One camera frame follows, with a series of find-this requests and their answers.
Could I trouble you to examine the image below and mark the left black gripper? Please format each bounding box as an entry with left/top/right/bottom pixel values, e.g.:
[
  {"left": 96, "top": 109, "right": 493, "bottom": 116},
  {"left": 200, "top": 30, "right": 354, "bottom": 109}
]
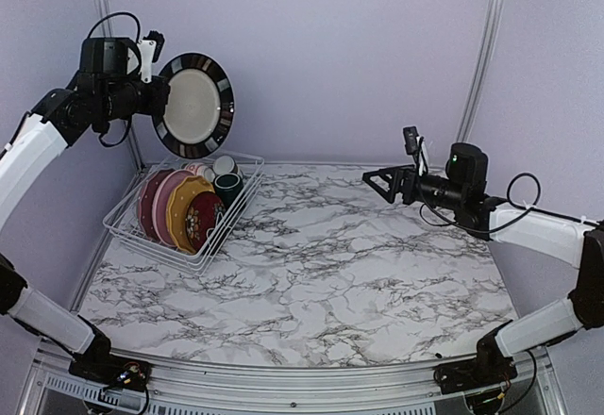
[{"left": 96, "top": 71, "right": 168, "bottom": 121}]

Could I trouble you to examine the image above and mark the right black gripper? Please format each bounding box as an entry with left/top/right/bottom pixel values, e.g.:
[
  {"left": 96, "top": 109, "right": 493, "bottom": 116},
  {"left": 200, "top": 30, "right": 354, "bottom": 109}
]
[{"left": 362, "top": 163, "right": 466, "bottom": 211}]

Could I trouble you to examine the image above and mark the black rimmed cream plate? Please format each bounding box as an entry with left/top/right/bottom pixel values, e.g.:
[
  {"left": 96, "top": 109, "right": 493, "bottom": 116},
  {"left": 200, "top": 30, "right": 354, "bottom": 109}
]
[{"left": 153, "top": 52, "right": 235, "bottom": 159}]

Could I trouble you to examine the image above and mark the pink bear plate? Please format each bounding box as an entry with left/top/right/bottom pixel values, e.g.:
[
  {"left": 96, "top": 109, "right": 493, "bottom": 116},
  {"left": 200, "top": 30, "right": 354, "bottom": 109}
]
[{"left": 152, "top": 169, "right": 192, "bottom": 246}]

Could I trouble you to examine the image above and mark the mauve polka dot plate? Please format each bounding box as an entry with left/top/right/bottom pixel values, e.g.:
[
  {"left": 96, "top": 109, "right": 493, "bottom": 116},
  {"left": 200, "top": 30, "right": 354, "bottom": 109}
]
[{"left": 137, "top": 169, "right": 173, "bottom": 241}]

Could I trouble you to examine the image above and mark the yellow polka dot plate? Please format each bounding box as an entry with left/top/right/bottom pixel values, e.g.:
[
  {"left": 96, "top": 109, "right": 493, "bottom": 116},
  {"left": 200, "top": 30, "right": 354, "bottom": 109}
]
[{"left": 166, "top": 175, "right": 214, "bottom": 255}]

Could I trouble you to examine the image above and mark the dark red floral plate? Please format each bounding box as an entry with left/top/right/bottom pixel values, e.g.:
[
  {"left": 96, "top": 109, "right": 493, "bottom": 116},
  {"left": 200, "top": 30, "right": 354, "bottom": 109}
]
[{"left": 185, "top": 191, "right": 226, "bottom": 254}]

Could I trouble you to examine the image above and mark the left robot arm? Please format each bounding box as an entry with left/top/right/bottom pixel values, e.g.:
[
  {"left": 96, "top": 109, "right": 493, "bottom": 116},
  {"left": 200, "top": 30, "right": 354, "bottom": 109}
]
[{"left": 1, "top": 31, "right": 170, "bottom": 382}]

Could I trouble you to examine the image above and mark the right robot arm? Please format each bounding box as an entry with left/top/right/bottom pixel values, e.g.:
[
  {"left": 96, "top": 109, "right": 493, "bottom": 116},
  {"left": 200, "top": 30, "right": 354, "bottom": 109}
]
[{"left": 362, "top": 138, "right": 603, "bottom": 385}]

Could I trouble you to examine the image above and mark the white red patterned bowl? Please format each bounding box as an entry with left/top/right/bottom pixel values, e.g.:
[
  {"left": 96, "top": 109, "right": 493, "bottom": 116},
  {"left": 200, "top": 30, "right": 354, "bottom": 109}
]
[{"left": 182, "top": 162, "right": 216, "bottom": 183}]

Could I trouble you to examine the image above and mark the cream brown cup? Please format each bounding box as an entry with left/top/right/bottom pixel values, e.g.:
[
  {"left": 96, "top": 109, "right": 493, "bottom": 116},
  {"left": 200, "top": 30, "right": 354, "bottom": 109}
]
[{"left": 212, "top": 155, "right": 243, "bottom": 177}]

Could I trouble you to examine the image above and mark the dark green mug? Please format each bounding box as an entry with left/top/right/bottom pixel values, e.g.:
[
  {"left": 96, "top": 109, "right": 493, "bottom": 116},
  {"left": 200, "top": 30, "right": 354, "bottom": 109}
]
[{"left": 213, "top": 173, "right": 243, "bottom": 209}]

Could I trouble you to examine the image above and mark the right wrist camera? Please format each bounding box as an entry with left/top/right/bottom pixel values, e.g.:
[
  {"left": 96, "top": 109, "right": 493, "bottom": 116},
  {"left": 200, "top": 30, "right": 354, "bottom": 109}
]
[{"left": 401, "top": 126, "right": 429, "bottom": 175}]

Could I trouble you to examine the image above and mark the white wire dish rack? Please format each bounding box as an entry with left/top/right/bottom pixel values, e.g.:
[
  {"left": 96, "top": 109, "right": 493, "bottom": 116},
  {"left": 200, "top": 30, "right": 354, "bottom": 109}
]
[{"left": 103, "top": 152, "right": 264, "bottom": 275}]

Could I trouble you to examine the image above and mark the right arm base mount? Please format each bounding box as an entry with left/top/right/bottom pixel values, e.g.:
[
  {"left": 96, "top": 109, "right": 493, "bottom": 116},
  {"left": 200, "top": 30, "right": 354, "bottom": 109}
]
[{"left": 433, "top": 358, "right": 518, "bottom": 394}]

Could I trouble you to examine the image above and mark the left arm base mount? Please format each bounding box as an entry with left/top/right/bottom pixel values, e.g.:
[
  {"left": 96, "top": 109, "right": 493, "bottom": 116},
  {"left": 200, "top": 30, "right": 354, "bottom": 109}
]
[{"left": 69, "top": 356, "right": 151, "bottom": 392}]

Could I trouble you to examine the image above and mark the aluminium front rail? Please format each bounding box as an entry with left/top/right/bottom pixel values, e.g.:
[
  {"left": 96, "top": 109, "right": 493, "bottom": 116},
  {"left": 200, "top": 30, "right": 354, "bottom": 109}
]
[{"left": 13, "top": 341, "right": 568, "bottom": 414}]

